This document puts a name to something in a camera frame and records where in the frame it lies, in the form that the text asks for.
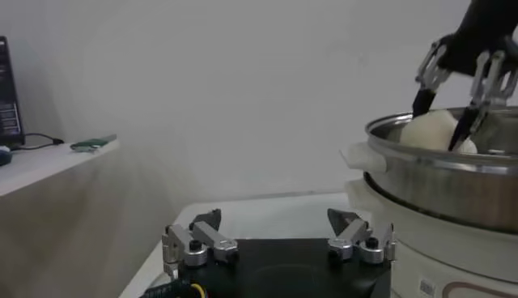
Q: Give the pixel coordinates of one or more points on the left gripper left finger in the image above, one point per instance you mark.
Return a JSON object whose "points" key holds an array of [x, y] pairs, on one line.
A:
{"points": [[210, 239]]}

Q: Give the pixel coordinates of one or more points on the stainless steel steamer basket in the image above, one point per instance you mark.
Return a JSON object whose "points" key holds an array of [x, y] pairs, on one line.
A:
{"points": [[445, 190]]}

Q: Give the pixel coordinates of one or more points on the white electric cooking pot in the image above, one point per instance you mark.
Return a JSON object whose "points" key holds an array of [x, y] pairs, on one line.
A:
{"points": [[425, 251]]}

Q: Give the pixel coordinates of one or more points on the white side table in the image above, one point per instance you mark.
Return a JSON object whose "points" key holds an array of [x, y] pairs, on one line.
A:
{"points": [[40, 166]]}

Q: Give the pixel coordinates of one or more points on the black screen device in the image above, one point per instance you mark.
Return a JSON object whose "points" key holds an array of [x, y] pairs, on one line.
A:
{"points": [[10, 101]]}

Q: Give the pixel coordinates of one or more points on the white steamed baozi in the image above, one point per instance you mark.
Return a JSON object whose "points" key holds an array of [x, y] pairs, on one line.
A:
{"points": [[429, 129]]}

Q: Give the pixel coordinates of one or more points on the green card package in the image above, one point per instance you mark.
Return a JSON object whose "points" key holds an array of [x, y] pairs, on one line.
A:
{"points": [[91, 143]]}

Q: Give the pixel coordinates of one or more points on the dark blue object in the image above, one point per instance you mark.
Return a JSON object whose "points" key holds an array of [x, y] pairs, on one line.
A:
{"points": [[5, 157]]}

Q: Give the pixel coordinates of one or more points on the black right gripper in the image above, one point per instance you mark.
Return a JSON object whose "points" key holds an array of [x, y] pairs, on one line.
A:
{"points": [[485, 32]]}

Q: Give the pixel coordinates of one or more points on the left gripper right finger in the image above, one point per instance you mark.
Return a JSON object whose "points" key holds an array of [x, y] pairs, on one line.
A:
{"points": [[352, 235]]}

